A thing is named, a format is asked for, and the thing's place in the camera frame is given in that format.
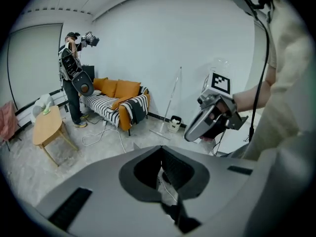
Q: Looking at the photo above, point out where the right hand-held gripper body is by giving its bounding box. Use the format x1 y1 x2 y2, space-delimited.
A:
197 69 249 131

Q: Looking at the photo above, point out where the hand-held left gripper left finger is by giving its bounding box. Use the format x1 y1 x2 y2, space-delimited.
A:
36 146 179 237

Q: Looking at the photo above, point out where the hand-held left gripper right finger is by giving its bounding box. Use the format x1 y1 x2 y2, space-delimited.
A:
160 146 316 237

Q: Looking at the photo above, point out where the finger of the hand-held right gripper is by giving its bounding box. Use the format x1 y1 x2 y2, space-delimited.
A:
184 105 219 143

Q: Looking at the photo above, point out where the person's right forearm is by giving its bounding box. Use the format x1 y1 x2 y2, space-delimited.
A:
232 79 275 114

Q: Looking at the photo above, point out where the person's right hand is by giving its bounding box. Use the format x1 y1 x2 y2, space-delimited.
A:
201 101 230 140

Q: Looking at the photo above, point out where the small white waste bin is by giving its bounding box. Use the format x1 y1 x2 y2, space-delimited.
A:
169 115 183 133

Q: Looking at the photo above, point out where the white floor mop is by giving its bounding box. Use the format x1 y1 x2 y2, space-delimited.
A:
149 67 183 141

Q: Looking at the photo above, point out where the black blanket with white stripes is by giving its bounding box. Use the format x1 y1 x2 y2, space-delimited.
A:
119 94 149 126

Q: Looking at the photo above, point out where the orange sofa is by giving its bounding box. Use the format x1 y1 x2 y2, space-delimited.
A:
80 77 151 136

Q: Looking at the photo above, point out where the person's beige shirt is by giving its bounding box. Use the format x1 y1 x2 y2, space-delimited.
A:
243 0 316 161

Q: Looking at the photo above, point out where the wooden coffee table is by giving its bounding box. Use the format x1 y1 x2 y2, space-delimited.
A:
33 105 79 167

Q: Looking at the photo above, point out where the white black striped blanket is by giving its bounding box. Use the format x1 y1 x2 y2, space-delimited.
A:
80 89 129 128

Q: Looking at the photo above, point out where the orange cushion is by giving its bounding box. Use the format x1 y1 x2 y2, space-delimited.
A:
115 79 142 99
93 77 109 91
111 96 134 111
100 79 118 98

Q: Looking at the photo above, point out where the small green white item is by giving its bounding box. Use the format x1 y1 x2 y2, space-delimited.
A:
43 101 54 116

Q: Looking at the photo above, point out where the pink cloth covered chair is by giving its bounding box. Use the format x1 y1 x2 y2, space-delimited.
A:
0 100 22 152

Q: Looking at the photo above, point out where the black box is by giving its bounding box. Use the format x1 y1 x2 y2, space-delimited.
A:
82 65 96 82

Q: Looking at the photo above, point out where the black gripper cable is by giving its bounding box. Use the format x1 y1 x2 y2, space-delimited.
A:
248 8 270 143

